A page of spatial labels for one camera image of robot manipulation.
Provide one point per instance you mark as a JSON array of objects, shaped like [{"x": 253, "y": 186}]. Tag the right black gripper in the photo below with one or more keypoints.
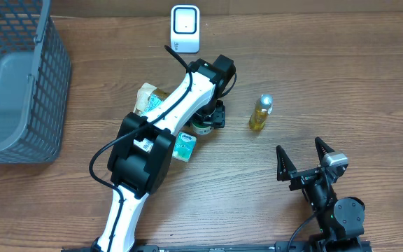
[{"x": 286, "y": 167}]

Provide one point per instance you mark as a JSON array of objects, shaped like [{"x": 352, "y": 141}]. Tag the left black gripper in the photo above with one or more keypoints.
[{"x": 219, "y": 118}]

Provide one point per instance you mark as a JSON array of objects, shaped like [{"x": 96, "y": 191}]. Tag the green lid jar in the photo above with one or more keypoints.
[{"x": 201, "y": 129}]

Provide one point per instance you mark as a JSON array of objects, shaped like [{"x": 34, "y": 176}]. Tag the teal white tissue pack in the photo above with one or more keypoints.
[{"x": 184, "y": 146}]

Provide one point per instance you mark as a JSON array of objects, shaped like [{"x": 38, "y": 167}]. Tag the yellow dish soap bottle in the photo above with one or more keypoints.
[{"x": 263, "y": 108}]

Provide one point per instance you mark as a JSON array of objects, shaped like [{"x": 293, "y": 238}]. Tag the teal snack packet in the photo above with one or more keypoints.
[{"x": 153, "y": 102}]

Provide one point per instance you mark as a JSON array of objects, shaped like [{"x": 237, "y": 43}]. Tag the brown white snack wrapper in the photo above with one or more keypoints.
[{"x": 143, "y": 94}]

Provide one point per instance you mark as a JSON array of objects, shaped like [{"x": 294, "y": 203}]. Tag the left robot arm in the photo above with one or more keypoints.
[{"x": 142, "y": 151}]

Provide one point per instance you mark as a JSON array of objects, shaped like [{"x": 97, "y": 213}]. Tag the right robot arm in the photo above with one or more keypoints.
[{"x": 340, "y": 220}]

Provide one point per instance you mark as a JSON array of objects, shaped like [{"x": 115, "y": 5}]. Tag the white barcode scanner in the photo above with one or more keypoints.
[{"x": 185, "y": 31}]

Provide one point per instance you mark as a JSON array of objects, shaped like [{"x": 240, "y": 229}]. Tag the grey plastic mesh basket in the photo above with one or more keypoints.
[{"x": 35, "y": 77}]

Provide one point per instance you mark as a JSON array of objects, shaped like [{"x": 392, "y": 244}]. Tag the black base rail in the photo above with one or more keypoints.
[{"x": 208, "y": 248}]

